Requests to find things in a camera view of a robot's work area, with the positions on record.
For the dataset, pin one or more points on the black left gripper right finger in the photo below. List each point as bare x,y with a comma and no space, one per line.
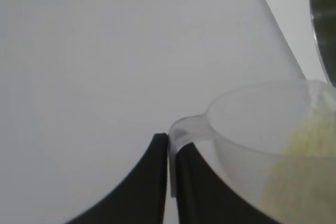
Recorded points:
199,197

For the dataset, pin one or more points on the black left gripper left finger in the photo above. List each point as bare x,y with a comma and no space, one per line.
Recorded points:
141,192

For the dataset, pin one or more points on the clear plastic measuring cup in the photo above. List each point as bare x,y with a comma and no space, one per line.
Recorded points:
236,129

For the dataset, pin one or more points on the stainless steel mixing bowl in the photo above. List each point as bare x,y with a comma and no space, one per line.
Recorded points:
325,11

